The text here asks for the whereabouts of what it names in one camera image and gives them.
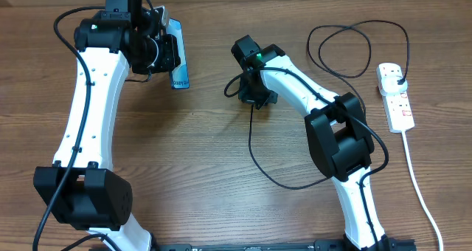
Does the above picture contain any Samsung Galaxy smartphone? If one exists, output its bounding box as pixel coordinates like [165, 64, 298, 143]
[166, 18, 190, 89]

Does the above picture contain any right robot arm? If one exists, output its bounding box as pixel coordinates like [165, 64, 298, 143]
[231, 35, 388, 250]

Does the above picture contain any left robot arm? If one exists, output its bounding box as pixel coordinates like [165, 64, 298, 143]
[33, 0, 190, 250]

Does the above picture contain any white charger plug adapter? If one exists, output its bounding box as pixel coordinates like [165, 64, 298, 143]
[378, 76, 408, 97]

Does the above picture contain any white power strip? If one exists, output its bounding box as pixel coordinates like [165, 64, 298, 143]
[376, 63, 414, 133]

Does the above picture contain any white power strip cord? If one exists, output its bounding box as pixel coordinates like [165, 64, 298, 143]
[400, 130, 445, 251]

